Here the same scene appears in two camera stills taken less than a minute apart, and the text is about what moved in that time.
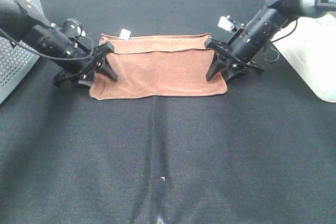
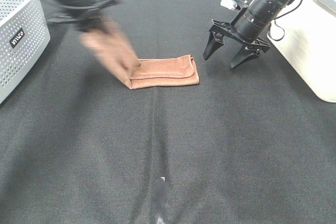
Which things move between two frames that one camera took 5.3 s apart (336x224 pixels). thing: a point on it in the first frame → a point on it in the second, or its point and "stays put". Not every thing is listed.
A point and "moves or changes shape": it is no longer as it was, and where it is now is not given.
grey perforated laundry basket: [17, 60] stays put
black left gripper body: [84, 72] → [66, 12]
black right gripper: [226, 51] → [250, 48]
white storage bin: [311, 46] stays put
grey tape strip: [159, 182] stays put
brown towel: [157, 65] moves or changes shape
